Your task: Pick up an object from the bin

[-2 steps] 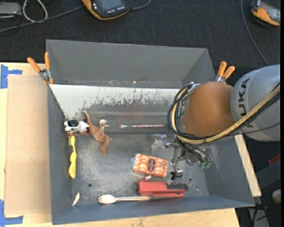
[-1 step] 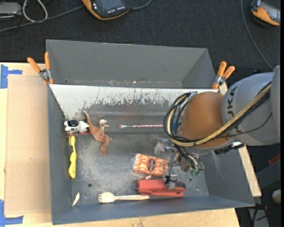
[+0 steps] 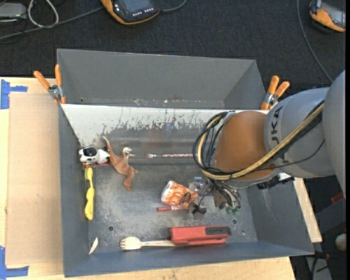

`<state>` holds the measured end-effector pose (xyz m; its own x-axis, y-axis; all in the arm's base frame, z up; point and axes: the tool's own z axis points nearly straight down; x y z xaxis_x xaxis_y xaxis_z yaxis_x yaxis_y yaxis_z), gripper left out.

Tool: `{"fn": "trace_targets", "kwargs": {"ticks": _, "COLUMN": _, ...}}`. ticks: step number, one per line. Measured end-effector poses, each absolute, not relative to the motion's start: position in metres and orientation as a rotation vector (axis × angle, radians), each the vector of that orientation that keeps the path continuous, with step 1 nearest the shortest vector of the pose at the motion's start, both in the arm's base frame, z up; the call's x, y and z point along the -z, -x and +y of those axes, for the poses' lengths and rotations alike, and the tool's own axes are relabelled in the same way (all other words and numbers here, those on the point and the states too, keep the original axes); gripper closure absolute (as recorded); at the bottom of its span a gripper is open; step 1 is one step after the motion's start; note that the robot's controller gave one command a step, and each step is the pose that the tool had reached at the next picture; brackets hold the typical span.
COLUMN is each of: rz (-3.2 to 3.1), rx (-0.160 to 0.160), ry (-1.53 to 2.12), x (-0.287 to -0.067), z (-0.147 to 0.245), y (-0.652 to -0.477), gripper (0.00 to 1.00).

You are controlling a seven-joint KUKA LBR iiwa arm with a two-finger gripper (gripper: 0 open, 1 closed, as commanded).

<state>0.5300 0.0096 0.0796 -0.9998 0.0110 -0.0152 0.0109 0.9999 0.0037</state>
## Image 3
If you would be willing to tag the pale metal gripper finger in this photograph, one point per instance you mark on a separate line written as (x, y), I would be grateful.
(198, 183)
(199, 209)

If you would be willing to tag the red stapler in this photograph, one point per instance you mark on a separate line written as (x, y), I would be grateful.
(198, 234)

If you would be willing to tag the orange and white packet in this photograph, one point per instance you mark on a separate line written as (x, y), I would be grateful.
(175, 192)

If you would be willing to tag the red marker pen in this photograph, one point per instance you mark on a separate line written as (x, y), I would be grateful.
(164, 208)

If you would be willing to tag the pale wooden fork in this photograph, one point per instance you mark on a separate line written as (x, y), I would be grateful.
(134, 243)

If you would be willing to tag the brown toy dinosaur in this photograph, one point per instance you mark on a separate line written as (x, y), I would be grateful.
(122, 165)

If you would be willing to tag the small red flat piece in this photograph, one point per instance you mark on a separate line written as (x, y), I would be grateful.
(100, 164)

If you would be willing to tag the yellow toothbrush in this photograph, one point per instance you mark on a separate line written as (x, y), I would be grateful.
(89, 194)

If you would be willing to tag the small white flat sliver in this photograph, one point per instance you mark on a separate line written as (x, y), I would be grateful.
(94, 245)

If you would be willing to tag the white and black toy dog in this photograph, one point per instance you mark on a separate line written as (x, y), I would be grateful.
(91, 154)

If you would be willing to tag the grey metal bin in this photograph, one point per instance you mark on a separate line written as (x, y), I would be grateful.
(151, 77)

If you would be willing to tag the brown cardboard board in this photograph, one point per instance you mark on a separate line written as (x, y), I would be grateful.
(32, 179)

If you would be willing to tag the black cylinder on white bracket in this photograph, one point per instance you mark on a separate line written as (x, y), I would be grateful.
(268, 183)

